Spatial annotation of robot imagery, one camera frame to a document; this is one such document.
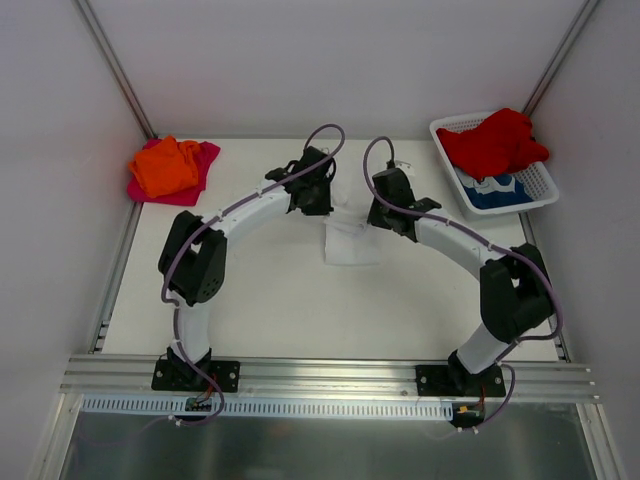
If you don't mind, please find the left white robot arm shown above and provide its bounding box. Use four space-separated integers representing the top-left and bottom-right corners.
158 146 336 390

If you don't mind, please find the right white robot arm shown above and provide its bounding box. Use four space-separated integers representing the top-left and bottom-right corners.
367 167 558 396

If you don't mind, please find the blue white t shirt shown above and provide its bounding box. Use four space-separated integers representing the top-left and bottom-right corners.
454 168 532 210

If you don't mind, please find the pink folded t shirt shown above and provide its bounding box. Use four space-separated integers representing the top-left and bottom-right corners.
126 136 221 206

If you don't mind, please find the red crumpled t shirt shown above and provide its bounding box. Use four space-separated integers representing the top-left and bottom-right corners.
436 108 550 181

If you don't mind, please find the orange folded t shirt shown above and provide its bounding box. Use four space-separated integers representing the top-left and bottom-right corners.
128 136 201 198

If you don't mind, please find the white plastic basket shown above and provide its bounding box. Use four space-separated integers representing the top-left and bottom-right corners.
429 111 559 221

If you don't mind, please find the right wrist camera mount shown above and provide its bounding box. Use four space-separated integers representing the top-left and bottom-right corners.
394 161 416 178

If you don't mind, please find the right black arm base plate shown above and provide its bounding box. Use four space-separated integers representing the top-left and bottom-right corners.
415 364 506 398

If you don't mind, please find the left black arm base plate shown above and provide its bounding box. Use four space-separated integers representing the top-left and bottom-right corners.
151 358 241 393

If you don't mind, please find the aluminium front rail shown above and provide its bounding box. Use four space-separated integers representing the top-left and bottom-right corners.
60 354 602 404

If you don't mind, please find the white slotted cable duct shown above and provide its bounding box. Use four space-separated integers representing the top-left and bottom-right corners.
81 394 453 421

